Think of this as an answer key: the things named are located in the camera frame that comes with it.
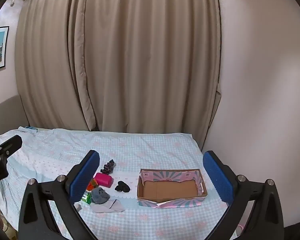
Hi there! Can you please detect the pink zipper pouch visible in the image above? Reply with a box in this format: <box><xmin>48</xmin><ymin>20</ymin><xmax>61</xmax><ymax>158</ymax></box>
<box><xmin>94</xmin><ymin>172</ymin><xmax>113</xmax><ymax>188</ymax></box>

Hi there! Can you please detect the green packet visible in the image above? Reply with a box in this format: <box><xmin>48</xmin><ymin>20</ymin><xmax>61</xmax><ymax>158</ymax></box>
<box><xmin>80</xmin><ymin>191</ymin><xmax>92</xmax><ymax>204</ymax></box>

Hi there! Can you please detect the pink striped cardboard box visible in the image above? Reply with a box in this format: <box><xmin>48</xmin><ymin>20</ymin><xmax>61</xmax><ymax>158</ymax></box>
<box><xmin>137</xmin><ymin>168</ymin><xmax>208</xmax><ymax>208</ymax></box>

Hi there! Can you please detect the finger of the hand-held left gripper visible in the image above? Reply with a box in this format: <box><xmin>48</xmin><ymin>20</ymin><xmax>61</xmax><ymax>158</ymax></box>
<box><xmin>0</xmin><ymin>135</ymin><xmax>23</xmax><ymax>159</ymax></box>

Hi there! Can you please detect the dark patterned scrunchie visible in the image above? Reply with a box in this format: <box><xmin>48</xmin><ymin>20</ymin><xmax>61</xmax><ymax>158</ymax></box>
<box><xmin>101</xmin><ymin>159</ymin><xmax>116</xmax><ymax>175</ymax></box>

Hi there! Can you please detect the grey sock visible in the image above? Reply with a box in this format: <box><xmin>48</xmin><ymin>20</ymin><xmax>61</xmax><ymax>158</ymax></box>
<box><xmin>91</xmin><ymin>187</ymin><xmax>110</xmax><ymax>204</ymax></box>

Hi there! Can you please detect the black sock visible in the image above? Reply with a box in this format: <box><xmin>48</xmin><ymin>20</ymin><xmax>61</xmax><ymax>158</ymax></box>
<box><xmin>114</xmin><ymin>180</ymin><xmax>132</xmax><ymax>193</ymax></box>

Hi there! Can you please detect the light blue checked bedsheet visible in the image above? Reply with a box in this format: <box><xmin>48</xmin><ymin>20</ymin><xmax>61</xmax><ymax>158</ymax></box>
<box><xmin>0</xmin><ymin>126</ymin><xmax>240</xmax><ymax>240</ymax></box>

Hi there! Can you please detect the light grey cloth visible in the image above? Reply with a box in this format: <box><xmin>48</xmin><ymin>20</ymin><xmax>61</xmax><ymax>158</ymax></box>
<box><xmin>91</xmin><ymin>199</ymin><xmax>125</xmax><ymax>213</ymax></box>

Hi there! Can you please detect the beige curtain panel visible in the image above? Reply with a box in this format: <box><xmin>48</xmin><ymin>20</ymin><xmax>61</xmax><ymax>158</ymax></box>
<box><xmin>84</xmin><ymin>0</ymin><xmax>222</xmax><ymax>150</ymax></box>
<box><xmin>14</xmin><ymin>0</ymin><xmax>97</xmax><ymax>132</ymax></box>

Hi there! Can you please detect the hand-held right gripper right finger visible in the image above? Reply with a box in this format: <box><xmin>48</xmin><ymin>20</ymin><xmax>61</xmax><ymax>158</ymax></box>
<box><xmin>202</xmin><ymin>151</ymin><xmax>285</xmax><ymax>240</ymax></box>

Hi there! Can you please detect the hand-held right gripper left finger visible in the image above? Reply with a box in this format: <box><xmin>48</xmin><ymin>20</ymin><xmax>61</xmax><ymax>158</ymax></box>
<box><xmin>18</xmin><ymin>150</ymin><xmax>100</xmax><ymax>240</ymax></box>

